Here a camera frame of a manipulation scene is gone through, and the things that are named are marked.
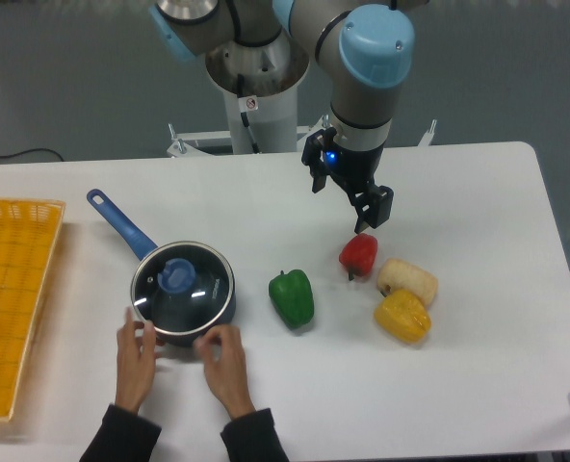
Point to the green bell pepper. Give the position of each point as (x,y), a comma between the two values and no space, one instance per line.
(292,297)

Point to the yellow bell pepper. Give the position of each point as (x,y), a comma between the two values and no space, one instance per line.
(404,316)

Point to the white bracket behind table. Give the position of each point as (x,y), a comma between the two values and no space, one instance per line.
(428,136)

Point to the yellow wicker basket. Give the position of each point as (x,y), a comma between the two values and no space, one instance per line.
(29,231)

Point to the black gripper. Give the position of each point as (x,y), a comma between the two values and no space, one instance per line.
(353,171)

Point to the beige bread loaf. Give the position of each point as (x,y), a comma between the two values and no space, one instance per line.
(396,274)

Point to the left forearm dark sleeve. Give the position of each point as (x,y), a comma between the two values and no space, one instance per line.
(122,436)

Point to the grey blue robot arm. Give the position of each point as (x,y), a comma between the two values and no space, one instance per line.
(364,47)

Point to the person right hand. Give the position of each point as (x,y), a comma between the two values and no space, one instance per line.
(223,357)

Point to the person left hand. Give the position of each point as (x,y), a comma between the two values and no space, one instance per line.
(136,362)

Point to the right forearm dark sleeve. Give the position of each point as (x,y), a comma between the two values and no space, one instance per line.
(253,437)

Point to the red bell pepper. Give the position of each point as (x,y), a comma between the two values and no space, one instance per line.
(358,255)

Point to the glass lid blue knob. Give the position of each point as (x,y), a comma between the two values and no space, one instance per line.
(181,286)

